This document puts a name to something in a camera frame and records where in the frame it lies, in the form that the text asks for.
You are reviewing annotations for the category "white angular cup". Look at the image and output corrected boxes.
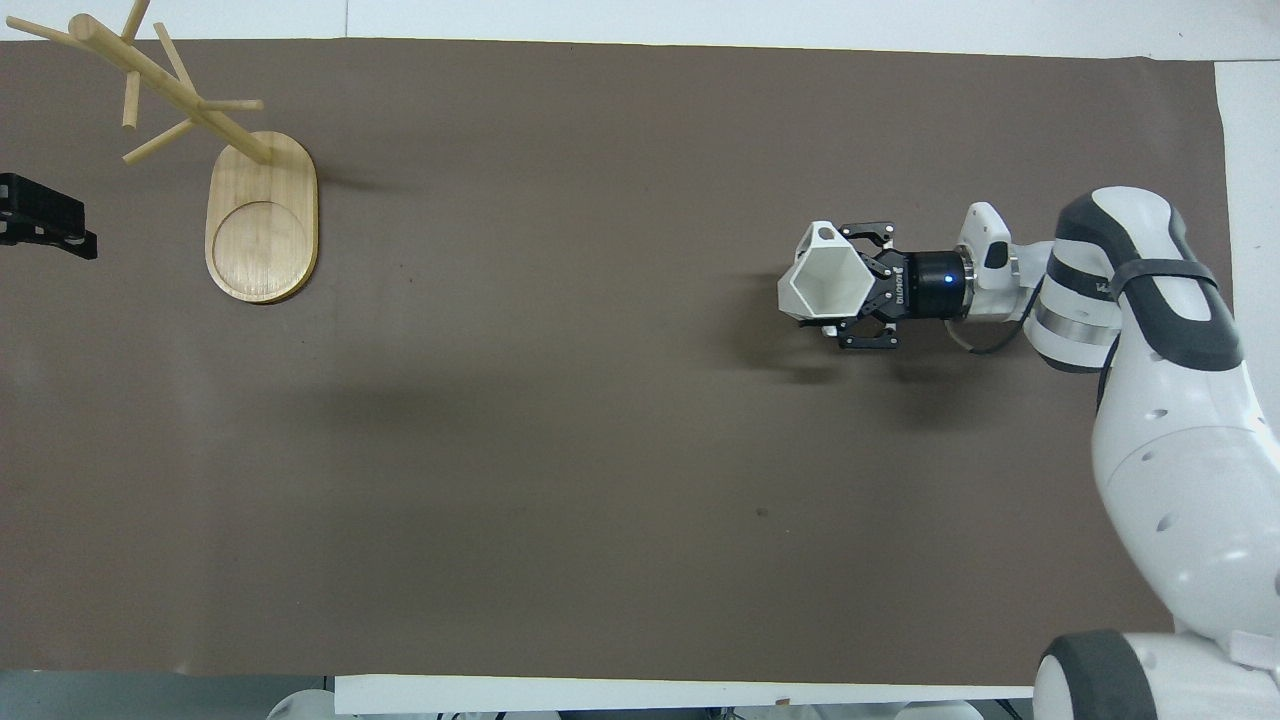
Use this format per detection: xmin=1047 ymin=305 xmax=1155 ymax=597
xmin=777 ymin=221 xmax=874 ymax=337

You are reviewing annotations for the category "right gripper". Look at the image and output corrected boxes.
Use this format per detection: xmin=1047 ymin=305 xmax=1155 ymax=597
xmin=820 ymin=221 xmax=967 ymax=353

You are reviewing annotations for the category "wooden cup rack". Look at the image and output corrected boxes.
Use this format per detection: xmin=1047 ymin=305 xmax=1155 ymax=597
xmin=5 ymin=0 xmax=319 ymax=305

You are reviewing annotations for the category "black stand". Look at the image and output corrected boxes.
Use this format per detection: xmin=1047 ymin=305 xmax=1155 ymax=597
xmin=0 ymin=173 xmax=99 ymax=261

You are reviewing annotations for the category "black cable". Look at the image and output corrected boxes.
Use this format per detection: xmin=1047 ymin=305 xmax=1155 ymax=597
xmin=944 ymin=296 xmax=1043 ymax=357

